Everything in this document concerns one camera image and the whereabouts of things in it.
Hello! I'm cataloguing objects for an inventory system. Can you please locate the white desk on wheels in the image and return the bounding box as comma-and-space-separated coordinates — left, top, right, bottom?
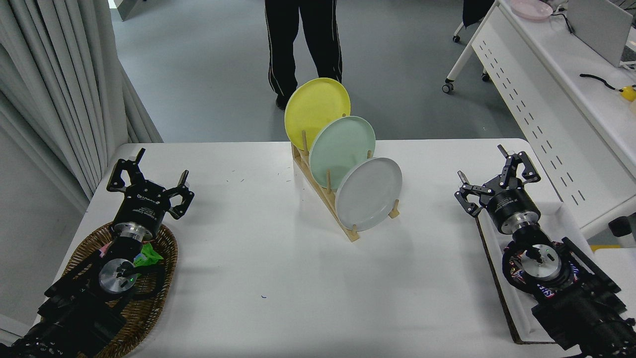
442, 0, 636, 239

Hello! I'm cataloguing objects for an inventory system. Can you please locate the grey laptop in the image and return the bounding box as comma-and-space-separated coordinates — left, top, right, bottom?
566, 0, 634, 68

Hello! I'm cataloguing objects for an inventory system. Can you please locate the yellow plate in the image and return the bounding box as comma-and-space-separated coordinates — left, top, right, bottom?
284, 78, 351, 151

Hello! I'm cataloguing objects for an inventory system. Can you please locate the wooden plate rack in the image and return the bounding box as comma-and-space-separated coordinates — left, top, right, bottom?
292, 130, 400, 243

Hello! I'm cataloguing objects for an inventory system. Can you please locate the black cylindrical object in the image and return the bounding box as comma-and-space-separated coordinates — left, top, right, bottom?
609, 216, 636, 248

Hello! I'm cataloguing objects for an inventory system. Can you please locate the grey plate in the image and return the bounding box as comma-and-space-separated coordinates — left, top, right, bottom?
335, 157, 403, 232

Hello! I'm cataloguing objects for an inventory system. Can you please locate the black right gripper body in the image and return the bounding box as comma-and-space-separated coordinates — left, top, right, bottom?
484, 184, 540, 230

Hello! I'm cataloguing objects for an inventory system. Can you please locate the thick black cable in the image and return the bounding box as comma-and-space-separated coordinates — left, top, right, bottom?
579, 73, 624, 92

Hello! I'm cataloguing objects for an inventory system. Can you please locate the grey curtain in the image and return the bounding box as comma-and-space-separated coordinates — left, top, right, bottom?
0, 0, 163, 212

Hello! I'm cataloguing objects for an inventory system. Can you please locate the pale green plate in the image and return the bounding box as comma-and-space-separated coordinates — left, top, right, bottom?
309, 116, 376, 192

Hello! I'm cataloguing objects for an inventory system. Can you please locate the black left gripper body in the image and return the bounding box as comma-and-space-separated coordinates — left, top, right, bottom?
114, 180, 171, 229

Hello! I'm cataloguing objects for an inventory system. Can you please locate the white foam tray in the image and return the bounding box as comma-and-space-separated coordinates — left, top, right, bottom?
475, 201, 594, 345

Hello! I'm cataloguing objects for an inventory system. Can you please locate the brown wicker basket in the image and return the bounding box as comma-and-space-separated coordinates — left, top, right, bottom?
62, 221, 178, 358

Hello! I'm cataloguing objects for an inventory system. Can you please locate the pink plate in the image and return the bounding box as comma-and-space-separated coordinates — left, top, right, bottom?
511, 0, 554, 20

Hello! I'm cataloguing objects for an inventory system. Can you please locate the green wrapper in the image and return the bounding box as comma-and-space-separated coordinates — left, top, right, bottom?
134, 242, 164, 267

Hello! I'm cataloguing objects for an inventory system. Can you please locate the thin black cable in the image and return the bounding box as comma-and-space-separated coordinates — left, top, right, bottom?
547, 2, 576, 34

